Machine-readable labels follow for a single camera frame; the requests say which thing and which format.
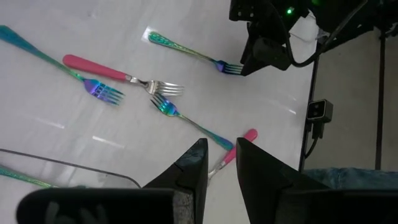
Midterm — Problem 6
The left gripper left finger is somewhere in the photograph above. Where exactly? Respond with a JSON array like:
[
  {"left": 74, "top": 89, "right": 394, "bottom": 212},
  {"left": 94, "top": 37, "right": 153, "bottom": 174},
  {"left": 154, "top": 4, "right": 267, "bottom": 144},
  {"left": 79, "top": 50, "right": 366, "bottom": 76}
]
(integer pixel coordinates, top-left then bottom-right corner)
[{"left": 141, "top": 138, "right": 209, "bottom": 224}]

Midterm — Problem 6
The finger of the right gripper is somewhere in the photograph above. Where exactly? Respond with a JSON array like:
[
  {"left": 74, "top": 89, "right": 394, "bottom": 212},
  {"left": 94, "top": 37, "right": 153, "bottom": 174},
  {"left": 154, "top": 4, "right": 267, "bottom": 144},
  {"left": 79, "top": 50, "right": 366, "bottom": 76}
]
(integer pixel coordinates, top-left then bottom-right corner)
[
  {"left": 252, "top": 37, "right": 292, "bottom": 71},
  {"left": 240, "top": 23, "right": 269, "bottom": 77}
]

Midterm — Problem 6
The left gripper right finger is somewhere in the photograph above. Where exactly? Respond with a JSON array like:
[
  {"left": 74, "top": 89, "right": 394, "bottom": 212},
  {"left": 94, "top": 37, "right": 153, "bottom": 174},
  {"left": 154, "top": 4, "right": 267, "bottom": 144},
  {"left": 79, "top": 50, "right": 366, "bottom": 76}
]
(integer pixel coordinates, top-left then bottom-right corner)
[{"left": 236, "top": 136, "right": 330, "bottom": 224}]

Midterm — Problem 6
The pink handled silver fork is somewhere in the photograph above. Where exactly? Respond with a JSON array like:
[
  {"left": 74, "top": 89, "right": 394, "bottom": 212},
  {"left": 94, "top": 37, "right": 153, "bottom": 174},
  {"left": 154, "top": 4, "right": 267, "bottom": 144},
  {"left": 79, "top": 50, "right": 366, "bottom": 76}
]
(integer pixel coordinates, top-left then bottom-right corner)
[
  {"left": 62, "top": 54, "right": 185, "bottom": 97},
  {"left": 206, "top": 128, "right": 259, "bottom": 181}
]

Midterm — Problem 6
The iridescent rainbow fork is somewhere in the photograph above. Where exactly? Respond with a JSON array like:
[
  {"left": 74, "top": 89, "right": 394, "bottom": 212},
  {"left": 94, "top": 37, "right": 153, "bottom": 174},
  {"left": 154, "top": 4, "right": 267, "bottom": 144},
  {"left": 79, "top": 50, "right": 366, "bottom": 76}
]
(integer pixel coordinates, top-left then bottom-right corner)
[
  {"left": 0, "top": 24, "right": 126, "bottom": 106},
  {"left": 0, "top": 164, "right": 62, "bottom": 190},
  {"left": 147, "top": 30, "right": 245, "bottom": 76},
  {"left": 150, "top": 93, "right": 234, "bottom": 152}
]

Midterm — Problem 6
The person's leg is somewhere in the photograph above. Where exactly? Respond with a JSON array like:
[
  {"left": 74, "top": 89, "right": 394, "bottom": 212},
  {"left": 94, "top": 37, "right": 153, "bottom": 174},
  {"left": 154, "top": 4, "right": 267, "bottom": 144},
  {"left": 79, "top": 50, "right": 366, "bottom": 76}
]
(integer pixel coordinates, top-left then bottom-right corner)
[{"left": 302, "top": 166, "right": 398, "bottom": 191}]

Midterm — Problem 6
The clear plastic bin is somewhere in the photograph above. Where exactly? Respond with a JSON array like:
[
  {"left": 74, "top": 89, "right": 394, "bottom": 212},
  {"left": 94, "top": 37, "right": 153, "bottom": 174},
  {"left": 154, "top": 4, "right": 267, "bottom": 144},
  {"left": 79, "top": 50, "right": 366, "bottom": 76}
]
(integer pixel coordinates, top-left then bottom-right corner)
[{"left": 0, "top": 147, "right": 143, "bottom": 190}]

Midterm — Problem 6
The black camera cable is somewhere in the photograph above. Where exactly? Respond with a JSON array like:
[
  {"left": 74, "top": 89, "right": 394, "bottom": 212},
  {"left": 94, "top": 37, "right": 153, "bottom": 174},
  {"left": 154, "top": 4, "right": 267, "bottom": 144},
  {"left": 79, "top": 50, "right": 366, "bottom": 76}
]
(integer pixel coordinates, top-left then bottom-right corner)
[{"left": 303, "top": 136, "right": 322, "bottom": 160}]

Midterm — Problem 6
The table-level camera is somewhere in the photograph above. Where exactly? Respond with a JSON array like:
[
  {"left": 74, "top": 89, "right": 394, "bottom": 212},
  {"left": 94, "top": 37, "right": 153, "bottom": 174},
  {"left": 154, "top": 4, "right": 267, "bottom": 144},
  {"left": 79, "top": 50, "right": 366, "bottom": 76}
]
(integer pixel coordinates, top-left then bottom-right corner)
[{"left": 305, "top": 98, "right": 335, "bottom": 140}]

